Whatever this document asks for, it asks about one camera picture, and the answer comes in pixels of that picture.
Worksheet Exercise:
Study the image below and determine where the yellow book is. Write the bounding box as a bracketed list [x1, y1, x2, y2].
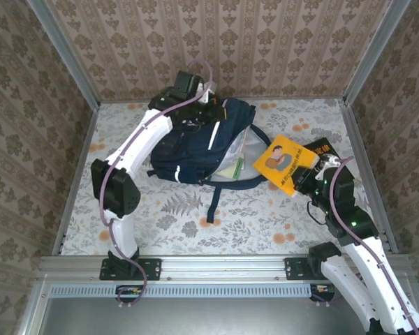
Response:
[252, 135, 318, 198]

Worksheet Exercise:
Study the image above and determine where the black book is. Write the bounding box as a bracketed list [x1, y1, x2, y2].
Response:
[305, 137, 339, 165]

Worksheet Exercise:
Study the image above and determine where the navy blue backpack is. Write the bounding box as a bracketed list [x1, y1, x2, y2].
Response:
[146, 97, 272, 225]

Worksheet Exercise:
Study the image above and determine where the green notebook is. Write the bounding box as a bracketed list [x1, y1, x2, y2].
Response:
[232, 156, 246, 181]

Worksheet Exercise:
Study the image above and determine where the grey metal panel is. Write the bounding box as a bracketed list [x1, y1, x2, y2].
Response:
[38, 283, 418, 335]

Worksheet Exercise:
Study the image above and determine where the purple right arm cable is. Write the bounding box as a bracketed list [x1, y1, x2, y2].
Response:
[312, 156, 419, 335]

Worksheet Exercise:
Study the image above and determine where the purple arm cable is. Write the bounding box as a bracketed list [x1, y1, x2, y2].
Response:
[98, 59, 214, 308]
[312, 156, 419, 335]

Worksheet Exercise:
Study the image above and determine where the aluminium side rail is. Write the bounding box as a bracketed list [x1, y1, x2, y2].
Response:
[340, 100, 399, 255]
[51, 103, 101, 256]

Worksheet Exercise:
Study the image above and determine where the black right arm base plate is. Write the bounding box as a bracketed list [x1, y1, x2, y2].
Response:
[284, 257, 349, 281]

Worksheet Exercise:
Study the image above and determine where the black cable connector port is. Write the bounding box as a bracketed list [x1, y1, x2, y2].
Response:
[309, 283, 337, 302]
[115, 285, 143, 303]

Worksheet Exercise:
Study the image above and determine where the aluminium table edge rail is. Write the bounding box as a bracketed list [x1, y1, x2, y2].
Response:
[37, 254, 412, 282]

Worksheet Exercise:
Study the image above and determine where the aluminium corner post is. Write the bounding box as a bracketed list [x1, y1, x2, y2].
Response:
[27, 0, 101, 110]
[342, 0, 412, 105]

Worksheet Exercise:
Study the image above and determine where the grey slotted cable duct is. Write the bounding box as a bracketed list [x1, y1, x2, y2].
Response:
[50, 283, 314, 298]

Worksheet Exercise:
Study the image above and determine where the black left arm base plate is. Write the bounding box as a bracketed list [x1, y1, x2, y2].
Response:
[99, 257, 162, 281]

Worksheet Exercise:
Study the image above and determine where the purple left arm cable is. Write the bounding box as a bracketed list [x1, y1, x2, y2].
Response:
[98, 59, 214, 308]

